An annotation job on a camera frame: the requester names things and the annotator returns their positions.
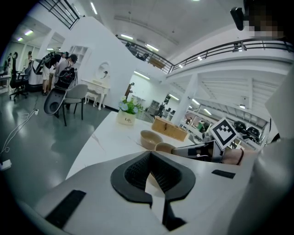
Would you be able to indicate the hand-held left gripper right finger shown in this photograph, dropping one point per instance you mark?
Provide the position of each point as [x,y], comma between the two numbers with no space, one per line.
[206,190]

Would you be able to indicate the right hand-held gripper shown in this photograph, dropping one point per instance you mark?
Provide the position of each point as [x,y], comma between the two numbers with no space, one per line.
[224,134]

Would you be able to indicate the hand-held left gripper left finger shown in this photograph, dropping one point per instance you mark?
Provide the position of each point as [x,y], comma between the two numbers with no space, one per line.
[96,202]

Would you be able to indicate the small beige bowl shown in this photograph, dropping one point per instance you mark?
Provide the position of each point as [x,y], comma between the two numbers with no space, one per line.
[165,147]

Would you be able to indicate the large beige bowl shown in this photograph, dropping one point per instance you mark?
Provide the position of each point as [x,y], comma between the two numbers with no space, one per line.
[150,138]

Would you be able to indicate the person's right forearm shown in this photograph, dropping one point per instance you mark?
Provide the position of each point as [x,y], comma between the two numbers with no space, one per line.
[230,156]

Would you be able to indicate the dark wrist band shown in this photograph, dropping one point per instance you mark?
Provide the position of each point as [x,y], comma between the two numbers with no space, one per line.
[240,156]

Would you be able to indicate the woven wicker box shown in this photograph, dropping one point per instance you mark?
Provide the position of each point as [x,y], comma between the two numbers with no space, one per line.
[170,131]

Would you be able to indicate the person's light shirt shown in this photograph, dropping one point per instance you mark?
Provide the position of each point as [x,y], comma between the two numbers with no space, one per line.
[279,110]

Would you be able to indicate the black balcony railing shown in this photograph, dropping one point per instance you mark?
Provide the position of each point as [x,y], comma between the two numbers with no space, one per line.
[206,54]

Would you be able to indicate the white flower pot with plant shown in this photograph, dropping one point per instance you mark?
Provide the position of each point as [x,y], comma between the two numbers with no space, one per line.
[126,114]

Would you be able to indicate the white power adapter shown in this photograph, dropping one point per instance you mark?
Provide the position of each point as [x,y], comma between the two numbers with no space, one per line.
[5,164]

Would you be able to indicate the grey padded chair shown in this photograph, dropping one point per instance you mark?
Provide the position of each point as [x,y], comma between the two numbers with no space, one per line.
[77,96]

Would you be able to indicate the grey round shell chair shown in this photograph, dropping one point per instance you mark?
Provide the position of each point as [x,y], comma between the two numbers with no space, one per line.
[54,103]

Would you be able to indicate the white power strip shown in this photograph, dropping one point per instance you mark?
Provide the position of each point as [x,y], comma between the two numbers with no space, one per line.
[36,112]

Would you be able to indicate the white dressing table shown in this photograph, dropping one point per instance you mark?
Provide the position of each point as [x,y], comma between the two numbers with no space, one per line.
[96,89]

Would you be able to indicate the black backpack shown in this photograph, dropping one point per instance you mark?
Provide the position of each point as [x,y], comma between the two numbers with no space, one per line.
[66,78]

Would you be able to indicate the round white mirror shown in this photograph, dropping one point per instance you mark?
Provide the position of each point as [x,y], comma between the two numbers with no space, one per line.
[104,70]

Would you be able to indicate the black office chair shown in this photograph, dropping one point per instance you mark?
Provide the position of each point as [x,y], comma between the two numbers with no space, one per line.
[16,80]

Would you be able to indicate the black head-worn camera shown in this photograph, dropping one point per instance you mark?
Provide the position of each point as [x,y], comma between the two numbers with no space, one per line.
[237,18]

